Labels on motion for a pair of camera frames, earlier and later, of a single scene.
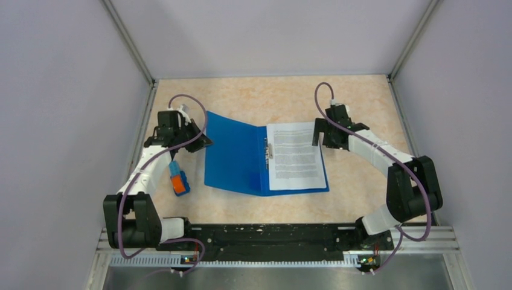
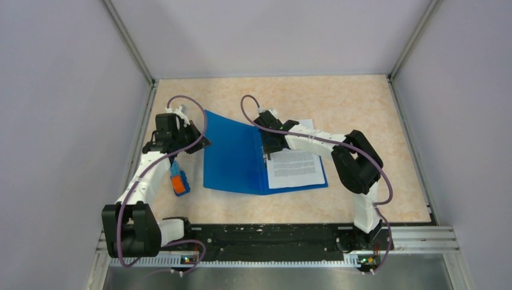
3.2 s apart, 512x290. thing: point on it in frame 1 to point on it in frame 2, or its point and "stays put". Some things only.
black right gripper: x=322 y=125 to x=268 y=149
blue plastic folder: x=238 y=157 stays put
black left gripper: x=201 y=142 stays put
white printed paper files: x=296 y=164 stays put
